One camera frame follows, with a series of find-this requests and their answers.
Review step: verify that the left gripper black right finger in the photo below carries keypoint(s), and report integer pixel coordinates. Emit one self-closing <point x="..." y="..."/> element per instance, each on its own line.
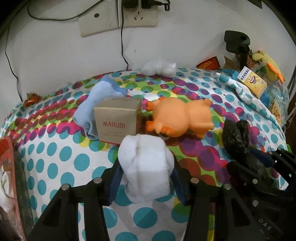
<point x="233" y="220"/>

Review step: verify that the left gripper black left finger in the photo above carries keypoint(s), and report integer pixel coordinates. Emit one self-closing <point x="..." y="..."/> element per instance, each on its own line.
<point x="59" y="221"/>

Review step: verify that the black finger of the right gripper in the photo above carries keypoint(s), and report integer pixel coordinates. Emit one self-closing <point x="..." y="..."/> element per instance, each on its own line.
<point x="284" y="164"/>
<point x="249" y="180"/>

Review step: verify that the white sock small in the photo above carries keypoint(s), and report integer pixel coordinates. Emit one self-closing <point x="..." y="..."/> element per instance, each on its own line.
<point x="147" y="164"/>

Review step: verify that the orange rubber toy animal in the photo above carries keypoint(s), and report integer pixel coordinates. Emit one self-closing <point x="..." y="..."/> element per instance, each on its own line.
<point x="173" y="117"/>

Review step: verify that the black plastic bag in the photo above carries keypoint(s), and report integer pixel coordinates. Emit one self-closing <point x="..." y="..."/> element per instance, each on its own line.
<point x="235" y="138"/>

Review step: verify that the round red worn tray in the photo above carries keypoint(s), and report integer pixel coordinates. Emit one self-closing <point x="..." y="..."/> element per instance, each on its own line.
<point x="16" y="215"/>

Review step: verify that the white rolled sock in tray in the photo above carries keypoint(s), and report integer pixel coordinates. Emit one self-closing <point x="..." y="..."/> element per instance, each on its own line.
<point x="6" y="191"/>

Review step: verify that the clear bag of items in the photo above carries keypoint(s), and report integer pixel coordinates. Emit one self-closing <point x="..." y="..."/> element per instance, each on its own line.
<point x="276" y="98"/>

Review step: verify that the polka dot bed sheet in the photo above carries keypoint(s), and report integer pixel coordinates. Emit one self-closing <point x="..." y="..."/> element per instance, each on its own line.
<point x="55" y="151"/>

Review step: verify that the yellow medicine box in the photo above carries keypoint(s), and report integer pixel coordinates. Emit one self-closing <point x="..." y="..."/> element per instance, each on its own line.
<point x="253" y="81"/>

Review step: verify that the yellow knitted duck toy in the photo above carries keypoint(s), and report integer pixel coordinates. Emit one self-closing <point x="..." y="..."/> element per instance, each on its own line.
<point x="268" y="67"/>

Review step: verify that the light blue rolled sock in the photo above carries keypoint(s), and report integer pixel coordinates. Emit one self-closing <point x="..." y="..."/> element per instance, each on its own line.
<point x="85" y="115"/>

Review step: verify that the red snack packet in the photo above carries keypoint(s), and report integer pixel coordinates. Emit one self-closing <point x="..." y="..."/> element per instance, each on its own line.
<point x="209" y="64"/>

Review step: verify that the brown cardboard Marubi box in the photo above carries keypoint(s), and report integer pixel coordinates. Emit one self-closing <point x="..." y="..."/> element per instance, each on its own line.
<point x="118" y="118"/>

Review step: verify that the red orange candy wrapper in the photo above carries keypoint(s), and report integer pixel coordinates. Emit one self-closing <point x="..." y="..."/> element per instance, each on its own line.
<point x="32" y="98"/>

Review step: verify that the black power adapter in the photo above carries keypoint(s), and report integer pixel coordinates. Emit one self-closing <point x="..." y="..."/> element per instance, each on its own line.
<point x="130" y="4"/>

